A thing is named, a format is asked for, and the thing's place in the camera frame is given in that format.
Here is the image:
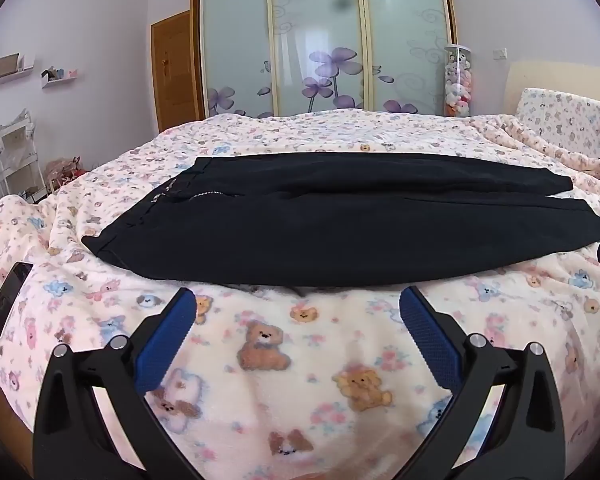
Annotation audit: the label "white storage rack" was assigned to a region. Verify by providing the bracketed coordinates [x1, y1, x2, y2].
[0, 109, 49, 207]

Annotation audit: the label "teddy bear printed blanket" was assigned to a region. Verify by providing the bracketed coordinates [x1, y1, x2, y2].
[0, 107, 600, 480]

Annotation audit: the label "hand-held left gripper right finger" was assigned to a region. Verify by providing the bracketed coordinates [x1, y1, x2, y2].
[399, 286, 567, 480]

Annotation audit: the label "teddy bear printed pillow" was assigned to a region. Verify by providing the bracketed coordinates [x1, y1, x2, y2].
[515, 87, 600, 157]

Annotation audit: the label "beige headboard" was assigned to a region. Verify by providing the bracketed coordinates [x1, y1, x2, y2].
[505, 60, 600, 116]

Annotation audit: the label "frosted glass floral wardrobe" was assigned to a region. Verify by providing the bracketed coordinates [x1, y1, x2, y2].
[190, 0, 456, 120]

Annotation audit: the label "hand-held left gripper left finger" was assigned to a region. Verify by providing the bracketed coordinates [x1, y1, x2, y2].
[32, 287, 198, 480]

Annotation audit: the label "pink flower bouquet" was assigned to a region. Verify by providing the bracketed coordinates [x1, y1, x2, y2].
[45, 156, 89, 194]

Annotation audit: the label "white wall shelf with frame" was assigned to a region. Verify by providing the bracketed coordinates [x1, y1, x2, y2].
[0, 52, 36, 84]

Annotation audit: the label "black smartphone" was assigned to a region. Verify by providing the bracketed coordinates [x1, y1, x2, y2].
[0, 261, 35, 341]

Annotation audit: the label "clear tube of plush toys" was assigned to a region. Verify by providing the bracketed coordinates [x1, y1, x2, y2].
[443, 46, 475, 117]

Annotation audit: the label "wooden door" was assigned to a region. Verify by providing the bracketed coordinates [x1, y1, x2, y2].
[150, 10, 206, 133]

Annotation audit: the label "black pants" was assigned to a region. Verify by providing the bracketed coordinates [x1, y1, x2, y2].
[81, 152, 600, 295]

